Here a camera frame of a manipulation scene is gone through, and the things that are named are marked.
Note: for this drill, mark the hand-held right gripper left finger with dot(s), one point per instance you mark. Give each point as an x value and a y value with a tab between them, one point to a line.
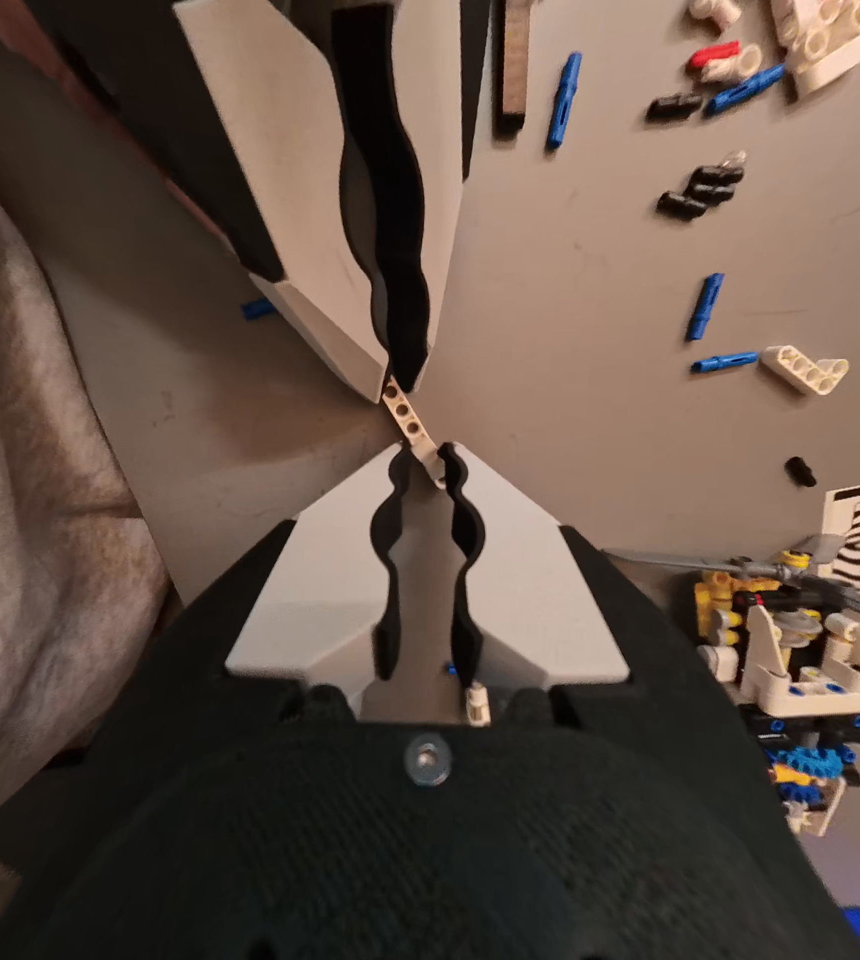
302	600

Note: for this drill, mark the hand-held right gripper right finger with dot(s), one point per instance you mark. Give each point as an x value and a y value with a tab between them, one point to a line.
542	600

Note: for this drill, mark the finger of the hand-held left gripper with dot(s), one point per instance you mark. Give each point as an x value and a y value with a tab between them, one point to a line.
265	112
441	112

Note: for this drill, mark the long white lego beam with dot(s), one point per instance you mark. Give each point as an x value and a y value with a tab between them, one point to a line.
402	424

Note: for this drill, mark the blue lego pin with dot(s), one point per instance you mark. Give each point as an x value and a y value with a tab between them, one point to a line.
745	88
565	97
255	308
722	362
704	307

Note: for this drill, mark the partly built lego aircraft model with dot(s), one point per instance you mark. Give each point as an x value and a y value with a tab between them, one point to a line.
767	675

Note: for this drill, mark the red and white lego connector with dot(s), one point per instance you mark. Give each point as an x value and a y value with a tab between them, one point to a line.
715	58

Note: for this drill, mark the small clear lego piece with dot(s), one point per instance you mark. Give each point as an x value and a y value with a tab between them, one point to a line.
734	160

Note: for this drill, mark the white angled lego beam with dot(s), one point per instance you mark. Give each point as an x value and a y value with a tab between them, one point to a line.
790	379

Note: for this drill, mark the long black flat bar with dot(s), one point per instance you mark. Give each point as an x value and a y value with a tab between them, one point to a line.
512	60

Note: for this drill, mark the white lego frame piece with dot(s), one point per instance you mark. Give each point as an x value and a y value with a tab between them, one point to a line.
835	64

